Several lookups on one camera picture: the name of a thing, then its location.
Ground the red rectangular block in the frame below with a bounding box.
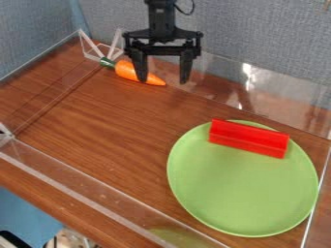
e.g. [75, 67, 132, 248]
[208, 119, 290, 159]

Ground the green round plate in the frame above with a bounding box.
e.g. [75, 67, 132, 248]
[167, 123, 318, 237]

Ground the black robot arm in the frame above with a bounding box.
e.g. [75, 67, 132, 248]
[123, 0, 203, 84]

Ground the clear acrylic barrier wall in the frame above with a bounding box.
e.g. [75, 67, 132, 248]
[0, 28, 331, 248]

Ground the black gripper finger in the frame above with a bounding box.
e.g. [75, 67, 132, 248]
[180, 49, 194, 84]
[131, 48, 147, 82]

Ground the orange toy carrot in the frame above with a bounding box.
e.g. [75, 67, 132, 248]
[100, 57, 167, 86]

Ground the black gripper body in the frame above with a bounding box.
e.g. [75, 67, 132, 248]
[123, 28, 203, 57]

